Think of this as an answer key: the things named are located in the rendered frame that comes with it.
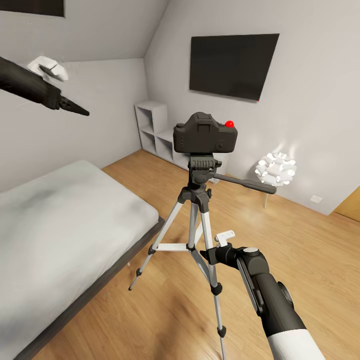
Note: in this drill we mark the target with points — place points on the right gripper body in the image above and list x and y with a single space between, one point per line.
217 255

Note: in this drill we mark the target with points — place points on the bookcase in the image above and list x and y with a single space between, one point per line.
152 119

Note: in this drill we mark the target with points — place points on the wall socket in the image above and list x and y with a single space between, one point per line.
315 199

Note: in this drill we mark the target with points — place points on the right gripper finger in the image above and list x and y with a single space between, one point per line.
204 254

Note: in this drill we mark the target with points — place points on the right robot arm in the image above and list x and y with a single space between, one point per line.
286 333

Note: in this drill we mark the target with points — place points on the wall mounted tv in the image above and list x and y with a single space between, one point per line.
231 65

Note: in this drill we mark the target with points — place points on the camera tripod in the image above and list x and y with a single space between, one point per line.
199 173

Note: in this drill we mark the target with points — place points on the digital camera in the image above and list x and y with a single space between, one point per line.
202 134

